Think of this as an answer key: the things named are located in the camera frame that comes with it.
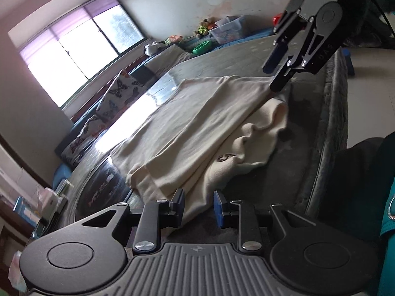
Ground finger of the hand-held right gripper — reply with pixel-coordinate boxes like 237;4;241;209
269;18;337;92
262;9;302;74

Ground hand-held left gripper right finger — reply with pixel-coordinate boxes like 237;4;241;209
214;190;309;252

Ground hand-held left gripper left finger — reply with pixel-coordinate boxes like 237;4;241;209
74;188;186;253

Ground cream sweater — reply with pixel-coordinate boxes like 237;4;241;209
110;75;289;219

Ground clear plastic storage box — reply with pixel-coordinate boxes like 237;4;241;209
210;15;247;44

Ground brown plush toys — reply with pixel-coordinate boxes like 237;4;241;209
194;17;218;36

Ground round black induction cooktop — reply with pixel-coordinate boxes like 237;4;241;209
72;152;136;222

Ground plain grey pillow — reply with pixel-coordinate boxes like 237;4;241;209
144;45;193;74

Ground person's dark trouser leg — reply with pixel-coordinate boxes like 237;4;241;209
318;137;395;244

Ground butterfly print pillow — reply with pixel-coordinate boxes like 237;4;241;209
96;69;145;121
60;114;108;168

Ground panda plush toy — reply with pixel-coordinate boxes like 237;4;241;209
144;41;161;55

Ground blue cushion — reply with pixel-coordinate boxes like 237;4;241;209
52;164;73;190

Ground white tissue box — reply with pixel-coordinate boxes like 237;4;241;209
37;188;62;219

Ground light blue small cabinet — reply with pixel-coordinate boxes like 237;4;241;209
12;196;40;232

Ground person's teal jacket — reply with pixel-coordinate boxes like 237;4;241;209
378;179;395;296

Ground white pink tissue packet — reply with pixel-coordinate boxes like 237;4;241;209
8;251;28;293

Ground window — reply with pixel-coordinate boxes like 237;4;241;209
8;0;147;108

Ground teal black strap gadget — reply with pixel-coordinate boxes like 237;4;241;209
29;210;67;241

